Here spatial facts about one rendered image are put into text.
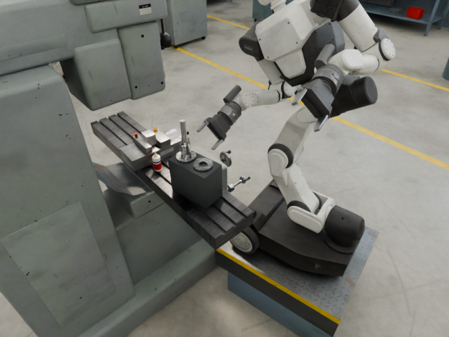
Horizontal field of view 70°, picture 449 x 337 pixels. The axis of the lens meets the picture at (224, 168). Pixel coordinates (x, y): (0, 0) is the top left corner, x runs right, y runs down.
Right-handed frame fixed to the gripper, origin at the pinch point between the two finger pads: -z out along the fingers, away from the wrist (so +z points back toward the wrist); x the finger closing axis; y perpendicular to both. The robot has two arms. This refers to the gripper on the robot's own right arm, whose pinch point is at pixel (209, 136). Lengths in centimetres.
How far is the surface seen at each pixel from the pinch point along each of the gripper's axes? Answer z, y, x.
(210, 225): -28.3, 4.4, -25.9
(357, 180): 112, -58, -164
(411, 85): 342, -121, -228
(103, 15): -1, -3, 60
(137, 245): -54, -52, -33
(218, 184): -11.6, -0.5, -18.9
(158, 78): 6.8, -19.2, 29.2
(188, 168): -15.9, -3.4, -4.1
